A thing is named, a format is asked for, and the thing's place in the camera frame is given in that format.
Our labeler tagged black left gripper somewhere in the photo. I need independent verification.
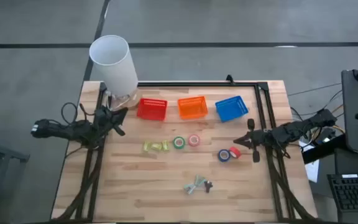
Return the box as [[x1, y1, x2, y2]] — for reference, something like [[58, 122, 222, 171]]
[[94, 105, 129, 137]]

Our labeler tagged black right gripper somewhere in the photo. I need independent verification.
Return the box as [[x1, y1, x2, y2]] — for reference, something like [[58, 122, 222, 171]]
[[233, 118, 272, 164]]

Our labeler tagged red tape roll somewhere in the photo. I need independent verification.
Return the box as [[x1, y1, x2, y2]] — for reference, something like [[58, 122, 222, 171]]
[[228, 146, 242, 159]]

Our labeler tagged blue tape roll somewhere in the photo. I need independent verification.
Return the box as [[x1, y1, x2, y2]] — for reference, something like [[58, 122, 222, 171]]
[[218, 149, 231, 163]]

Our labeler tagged pink tape roll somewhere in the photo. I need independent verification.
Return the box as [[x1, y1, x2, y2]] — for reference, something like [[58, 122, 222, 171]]
[[187, 134, 201, 147]]

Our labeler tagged green tape roll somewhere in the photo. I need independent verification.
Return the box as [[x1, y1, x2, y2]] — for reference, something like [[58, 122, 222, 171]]
[[172, 136, 186, 150]]

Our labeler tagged round wooden lamp base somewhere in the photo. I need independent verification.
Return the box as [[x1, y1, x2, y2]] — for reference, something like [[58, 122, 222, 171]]
[[116, 88, 142, 110]]

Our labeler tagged red plastic basket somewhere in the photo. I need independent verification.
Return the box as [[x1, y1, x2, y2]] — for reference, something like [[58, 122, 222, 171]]
[[136, 98, 168, 121]]

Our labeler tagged blue plastic basket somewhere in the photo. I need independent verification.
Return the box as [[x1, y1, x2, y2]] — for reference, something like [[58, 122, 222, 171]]
[[214, 95, 249, 123]]

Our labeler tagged white cylindrical lamp shade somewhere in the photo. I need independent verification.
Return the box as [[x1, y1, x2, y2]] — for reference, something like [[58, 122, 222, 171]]
[[89, 34, 139, 97]]

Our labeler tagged orange plastic basket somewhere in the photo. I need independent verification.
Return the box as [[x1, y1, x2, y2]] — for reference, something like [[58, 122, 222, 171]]
[[177, 96, 209, 120]]

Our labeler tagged white paper sheet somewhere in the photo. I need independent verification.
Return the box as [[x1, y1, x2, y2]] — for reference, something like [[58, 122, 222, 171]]
[[300, 141, 319, 184]]

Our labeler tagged black desk edge bar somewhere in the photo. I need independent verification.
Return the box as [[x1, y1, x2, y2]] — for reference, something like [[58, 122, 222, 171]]
[[302, 133, 347, 165]]

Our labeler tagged grey metal stand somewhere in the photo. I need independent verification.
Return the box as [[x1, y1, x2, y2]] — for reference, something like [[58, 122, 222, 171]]
[[0, 124, 30, 224]]

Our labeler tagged black computer keyboard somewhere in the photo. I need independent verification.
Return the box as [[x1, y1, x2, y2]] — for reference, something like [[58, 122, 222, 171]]
[[327, 173, 358, 212]]

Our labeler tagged white lamp cord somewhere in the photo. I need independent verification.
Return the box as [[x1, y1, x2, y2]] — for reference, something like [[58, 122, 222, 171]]
[[106, 90, 130, 112]]

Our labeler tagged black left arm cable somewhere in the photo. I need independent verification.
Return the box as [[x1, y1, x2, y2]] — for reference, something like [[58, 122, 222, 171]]
[[61, 101, 88, 125]]

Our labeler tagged black aluminium table frame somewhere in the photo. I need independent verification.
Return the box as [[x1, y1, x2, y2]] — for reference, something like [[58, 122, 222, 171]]
[[53, 81, 318, 223]]

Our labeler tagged yellow cable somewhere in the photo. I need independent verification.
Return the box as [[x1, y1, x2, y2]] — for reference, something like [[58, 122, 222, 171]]
[[312, 104, 345, 141]]

